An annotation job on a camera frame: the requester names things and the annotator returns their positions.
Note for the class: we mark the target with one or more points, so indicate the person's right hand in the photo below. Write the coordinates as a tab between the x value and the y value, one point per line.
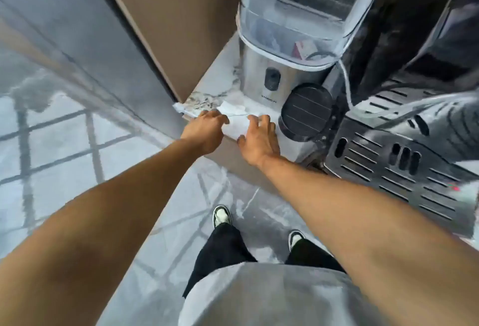
262	146

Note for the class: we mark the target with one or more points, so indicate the person's left hand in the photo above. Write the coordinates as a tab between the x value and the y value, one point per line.
204	133

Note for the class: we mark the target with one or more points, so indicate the person's right forearm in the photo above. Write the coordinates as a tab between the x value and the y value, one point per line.
374	232

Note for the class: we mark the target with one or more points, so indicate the person's left forearm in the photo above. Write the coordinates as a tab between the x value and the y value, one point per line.
93	232

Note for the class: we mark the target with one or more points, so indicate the white marble countertop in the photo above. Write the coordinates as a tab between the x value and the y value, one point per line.
224	75

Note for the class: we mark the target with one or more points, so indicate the person's left shoe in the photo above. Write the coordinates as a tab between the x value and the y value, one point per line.
222	216

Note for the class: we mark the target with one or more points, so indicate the person's shoe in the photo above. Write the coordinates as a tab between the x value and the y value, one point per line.
296	239
222	216

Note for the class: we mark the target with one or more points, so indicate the person's right shoe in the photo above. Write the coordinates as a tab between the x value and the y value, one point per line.
296	239

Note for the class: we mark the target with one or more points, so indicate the silver ice maker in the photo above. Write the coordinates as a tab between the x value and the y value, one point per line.
262	64

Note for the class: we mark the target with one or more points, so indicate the black trousers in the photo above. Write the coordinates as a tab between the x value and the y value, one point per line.
224	251

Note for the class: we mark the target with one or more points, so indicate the black silver coffee machine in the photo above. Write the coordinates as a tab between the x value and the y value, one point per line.
374	157

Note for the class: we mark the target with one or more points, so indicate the grey shirt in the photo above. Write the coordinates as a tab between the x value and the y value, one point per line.
269	296

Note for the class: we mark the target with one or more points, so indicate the grey tall metal cabinet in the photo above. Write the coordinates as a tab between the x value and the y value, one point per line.
75	37

